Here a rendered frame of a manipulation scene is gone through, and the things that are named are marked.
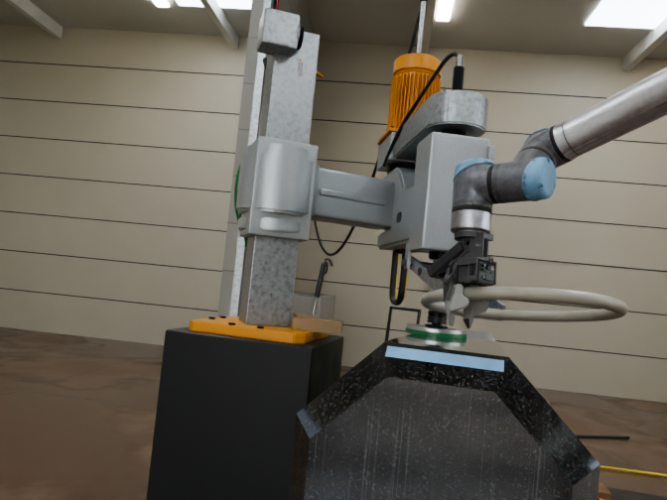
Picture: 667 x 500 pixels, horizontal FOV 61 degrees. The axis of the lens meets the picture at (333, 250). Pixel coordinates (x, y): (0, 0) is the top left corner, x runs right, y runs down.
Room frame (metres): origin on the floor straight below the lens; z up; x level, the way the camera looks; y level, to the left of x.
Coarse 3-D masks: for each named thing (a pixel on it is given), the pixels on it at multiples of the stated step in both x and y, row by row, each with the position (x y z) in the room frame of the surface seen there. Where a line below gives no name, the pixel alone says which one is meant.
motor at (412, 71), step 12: (396, 60) 2.70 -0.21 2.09; (408, 60) 2.64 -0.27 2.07; (420, 60) 2.63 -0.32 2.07; (432, 60) 2.64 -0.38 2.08; (396, 72) 2.72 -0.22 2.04; (408, 72) 2.66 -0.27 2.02; (420, 72) 2.64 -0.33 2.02; (432, 72) 2.66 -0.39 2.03; (396, 84) 2.68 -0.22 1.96; (408, 84) 2.66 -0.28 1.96; (420, 84) 2.64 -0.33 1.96; (432, 84) 2.64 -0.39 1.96; (396, 96) 2.68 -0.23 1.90; (408, 96) 2.63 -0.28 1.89; (396, 108) 2.68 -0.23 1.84; (408, 108) 2.63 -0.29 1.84; (396, 120) 2.66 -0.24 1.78
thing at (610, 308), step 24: (480, 288) 1.25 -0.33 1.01; (504, 288) 1.22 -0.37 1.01; (528, 288) 1.21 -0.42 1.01; (456, 312) 1.62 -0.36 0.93; (504, 312) 1.65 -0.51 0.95; (528, 312) 1.63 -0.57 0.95; (552, 312) 1.60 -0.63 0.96; (576, 312) 1.54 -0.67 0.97; (600, 312) 1.45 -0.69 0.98; (624, 312) 1.30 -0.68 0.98
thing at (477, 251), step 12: (468, 240) 1.28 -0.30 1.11; (480, 240) 1.25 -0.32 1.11; (492, 240) 1.27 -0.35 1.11; (468, 252) 1.28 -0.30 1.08; (480, 252) 1.24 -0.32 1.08; (456, 264) 1.28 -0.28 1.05; (468, 264) 1.24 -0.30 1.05; (480, 264) 1.24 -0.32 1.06; (492, 264) 1.26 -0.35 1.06; (456, 276) 1.27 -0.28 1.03; (468, 276) 1.24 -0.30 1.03; (480, 276) 1.24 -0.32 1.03; (492, 276) 1.26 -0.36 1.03
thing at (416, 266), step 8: (416, 264) 2.21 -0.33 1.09; (424, 264) 2.27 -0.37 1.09; (432, 264) 2.28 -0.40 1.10; (416, 272) 2.19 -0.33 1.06; (424, 272) 2.09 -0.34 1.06; (424, 280) 2.08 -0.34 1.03; (432, 280) 1.98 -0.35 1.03; (440, 280) 1.89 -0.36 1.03; (432, 288) 1.97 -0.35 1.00; (440, 288) 1.88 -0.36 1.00; (488, 304) 1.75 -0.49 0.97; (496, 304) 1.69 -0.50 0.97
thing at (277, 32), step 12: (264, 12) 2.25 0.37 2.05; (276, 12) 2.26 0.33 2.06; (288, 12) 2.28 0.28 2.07; (264, 24) 2.25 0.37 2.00; (276, 24) 2.26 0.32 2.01; (288, 24) 2.27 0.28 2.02; (300, 24) 2.30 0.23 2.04; (264, 36) 2.25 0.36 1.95; (276, 36) 2.26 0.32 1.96; (288, 36) 2.28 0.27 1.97; (300, 36) 2.30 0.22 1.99; (264, 48) 2.31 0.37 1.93; (276, 48) 2.30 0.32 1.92; (288, 48) 2.29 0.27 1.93; (300, 48) 2.34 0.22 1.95
